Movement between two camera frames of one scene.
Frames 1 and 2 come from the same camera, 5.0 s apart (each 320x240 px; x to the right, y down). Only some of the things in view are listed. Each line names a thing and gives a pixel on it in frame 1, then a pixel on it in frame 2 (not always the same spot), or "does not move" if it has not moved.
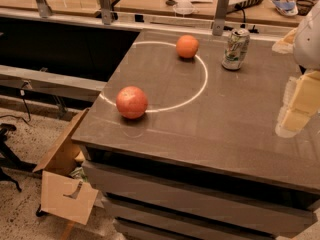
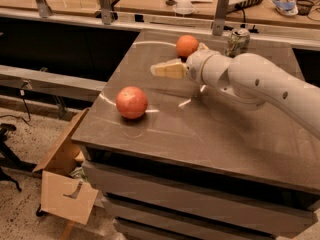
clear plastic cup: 183,7 does not move
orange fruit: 187,46 does not move
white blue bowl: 286,8 does not move
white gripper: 308,40 to 196,66
